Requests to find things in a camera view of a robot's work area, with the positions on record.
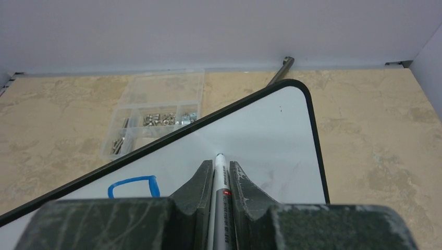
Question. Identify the clear plastic screw box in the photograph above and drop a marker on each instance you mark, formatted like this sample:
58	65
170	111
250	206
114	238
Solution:
151	106

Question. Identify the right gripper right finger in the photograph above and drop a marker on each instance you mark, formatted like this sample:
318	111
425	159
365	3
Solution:
251	207

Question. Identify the white whiteboard black frame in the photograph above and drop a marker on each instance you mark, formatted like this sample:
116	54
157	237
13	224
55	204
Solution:
271	133

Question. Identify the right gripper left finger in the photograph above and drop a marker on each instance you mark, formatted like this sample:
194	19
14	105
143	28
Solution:
192	209

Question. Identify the white marker pen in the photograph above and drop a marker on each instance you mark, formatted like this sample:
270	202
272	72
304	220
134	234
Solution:
221	227

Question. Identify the black metal allen key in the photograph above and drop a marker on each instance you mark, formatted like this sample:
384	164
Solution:
287	64

